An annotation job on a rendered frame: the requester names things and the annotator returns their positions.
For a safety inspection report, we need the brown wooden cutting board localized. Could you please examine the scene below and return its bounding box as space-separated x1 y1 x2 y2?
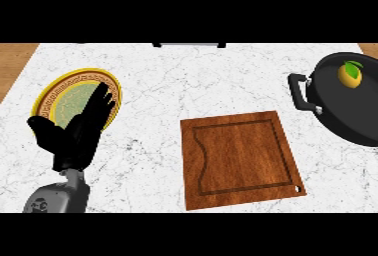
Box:
179 110 309 212

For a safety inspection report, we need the yellow rimmed patterned plate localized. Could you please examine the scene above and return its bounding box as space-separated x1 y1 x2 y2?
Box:
30 67 125 138

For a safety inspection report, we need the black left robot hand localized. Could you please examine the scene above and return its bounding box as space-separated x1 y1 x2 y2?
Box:
27 81 119 173

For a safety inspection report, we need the yellow lemon with green leaf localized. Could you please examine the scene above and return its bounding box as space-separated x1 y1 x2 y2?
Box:
337 60 365 90

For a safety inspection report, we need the black pot with handle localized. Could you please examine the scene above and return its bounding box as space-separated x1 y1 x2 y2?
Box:
287 51 378 148

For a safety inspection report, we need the dark framed pale appliance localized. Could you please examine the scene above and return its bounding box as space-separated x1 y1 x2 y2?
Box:
151 42 228 49

